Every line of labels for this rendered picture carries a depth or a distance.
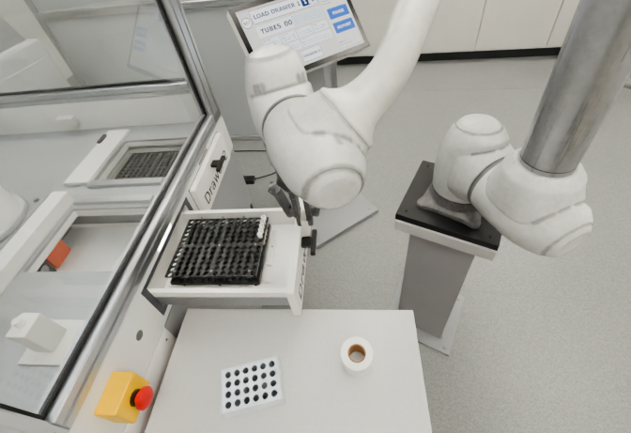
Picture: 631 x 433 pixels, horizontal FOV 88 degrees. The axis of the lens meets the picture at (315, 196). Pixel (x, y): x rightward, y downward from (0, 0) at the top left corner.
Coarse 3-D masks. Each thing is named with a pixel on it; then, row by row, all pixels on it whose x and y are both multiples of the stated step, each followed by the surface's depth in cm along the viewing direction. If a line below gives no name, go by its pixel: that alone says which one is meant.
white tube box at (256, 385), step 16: (240, 368) 70; (256, 368) 72; (272, 368) 70; (224, 384) 68; (240, 384) 68; (256, 384) 68; (272, 384) 69; (224, 400) 66; (240, 400) 66; (256, 400) 68; (272, 400) 65; (224, 416) 66
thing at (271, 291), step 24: (192, 216) 92; (216, 216) 91; (240, 216) 91; (288, 240) 88; (168, 264) 84; (264, 264) 83; (288, 264) 83; (168, 288) 75; (192, 288) 74; (216, 288) 73; (240, 288) 73; (264, 288) 72
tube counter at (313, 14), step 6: (300, 12) 130; (306, 12) 131; (312, 12) 132; (318, 12) 133; (288, 18) 129; (294, 18) 129; (300, 18) 130; (306, 18) 131; (312, 18) 132; (318, 18) 133; (288, 24) 129; (294, 24) 129
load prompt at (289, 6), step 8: (288, 0) 129; (296, 0) 130; (304, 0) 131; (312, 0) 132; (264, 8) 125; (272, 8) 127; (280, 8) 128; (288, 8) 129; (296, 8) 130; (256, 16) 124; (264, 16) 125; (272, 16) 127; (280, 16) 128
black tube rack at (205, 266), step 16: (192, 224) 87; (208, 224) 87; (224, 224) 86; (240, 224) 85; (256, 224) 88; (192, 240) 83; (208, 240) 83; (224, 240) 82; (240, 240) 82; (176, 256) 80; (192, 256) 80; (208, 256) 79; (224, 256) 79; (240, 256) 78; (256, 256) 81; (176, 272) 77; (192, 272) 77; (208, 272) 76; (224, 272) 76; (240, 272) 75
